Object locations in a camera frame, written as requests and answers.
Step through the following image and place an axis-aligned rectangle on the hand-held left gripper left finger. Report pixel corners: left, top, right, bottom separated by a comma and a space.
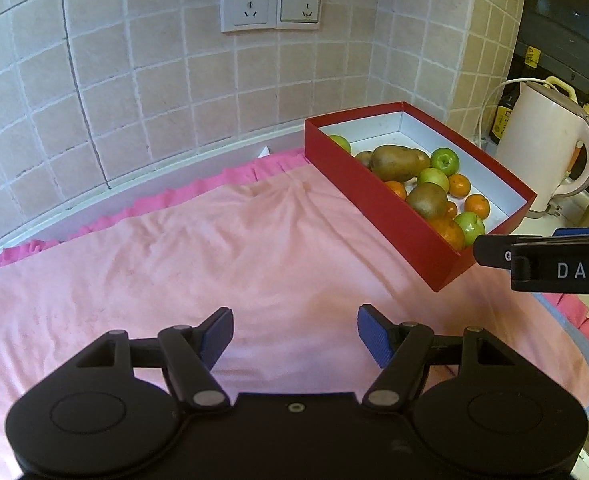
74, 307, 235, 409

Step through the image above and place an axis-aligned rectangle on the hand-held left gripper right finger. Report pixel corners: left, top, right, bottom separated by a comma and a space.
357, 303, 518, 409

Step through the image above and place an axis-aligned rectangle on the large orange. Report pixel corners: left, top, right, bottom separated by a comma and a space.
427, 216, 467, 252

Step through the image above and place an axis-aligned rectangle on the red cardboard box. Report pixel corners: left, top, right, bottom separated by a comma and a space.
303, 101, 539, 294

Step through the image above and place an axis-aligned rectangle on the brown potato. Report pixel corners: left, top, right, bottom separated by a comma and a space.
371, 144, 432, 183

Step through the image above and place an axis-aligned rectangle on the blue cloth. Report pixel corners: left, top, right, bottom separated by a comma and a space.
533, 291, 589, 413

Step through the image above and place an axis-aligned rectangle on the light pink cloth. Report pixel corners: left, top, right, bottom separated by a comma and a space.
0, 162, 589, 480

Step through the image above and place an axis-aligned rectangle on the white electric kettle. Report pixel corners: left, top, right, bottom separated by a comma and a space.
495, 76, 589, 219

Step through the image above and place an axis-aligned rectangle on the dark bottle with yellow label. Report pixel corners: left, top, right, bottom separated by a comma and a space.
489, 91, 521, 147

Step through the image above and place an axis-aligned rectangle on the magenta cloth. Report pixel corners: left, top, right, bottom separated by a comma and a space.
0, 149, 589, 363

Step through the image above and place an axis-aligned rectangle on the dark window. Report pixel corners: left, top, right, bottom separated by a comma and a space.
515, 0, 589, 111

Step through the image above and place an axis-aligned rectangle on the white cable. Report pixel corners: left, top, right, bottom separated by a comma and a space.
473, 77, 550, 147

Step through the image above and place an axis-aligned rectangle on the silver-framed wall socket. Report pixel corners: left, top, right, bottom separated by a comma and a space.
276, 0, 322, 30

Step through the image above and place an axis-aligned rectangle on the white wall socket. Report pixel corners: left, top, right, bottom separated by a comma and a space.
219, 0, 280, 35

